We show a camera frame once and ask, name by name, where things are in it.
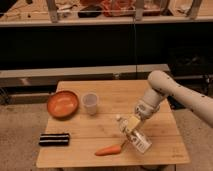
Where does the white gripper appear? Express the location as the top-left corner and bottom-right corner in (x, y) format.
(127, 101), (160, 131)

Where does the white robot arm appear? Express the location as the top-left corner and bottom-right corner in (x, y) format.
(135, 70), (213, 128)

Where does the orange carrot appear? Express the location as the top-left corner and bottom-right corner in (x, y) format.
(95, 141), (126, 156)

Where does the wooden table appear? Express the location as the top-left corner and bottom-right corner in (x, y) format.
(36, 80), (190, 168)

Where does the translucent plastic cup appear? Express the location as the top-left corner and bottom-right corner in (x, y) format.
(82, 93), (98, 115)

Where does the orange bowl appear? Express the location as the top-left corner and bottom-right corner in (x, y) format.
(47, 91), (79, 118)

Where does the black equipment box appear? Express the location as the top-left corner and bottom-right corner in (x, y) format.
(168, 47), (213, 76)

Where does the black striped sponge block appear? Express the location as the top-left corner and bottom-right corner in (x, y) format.
(39, 133), (70, 146)

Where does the red object on shelf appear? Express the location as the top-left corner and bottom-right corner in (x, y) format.
(101, 0), (136, 17)

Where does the grey metal shelf beam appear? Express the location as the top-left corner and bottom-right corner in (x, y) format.
(0, 64), (171, 87)

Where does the black hanging cable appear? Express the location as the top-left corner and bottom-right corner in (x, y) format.
(132, 0), (139, 80)

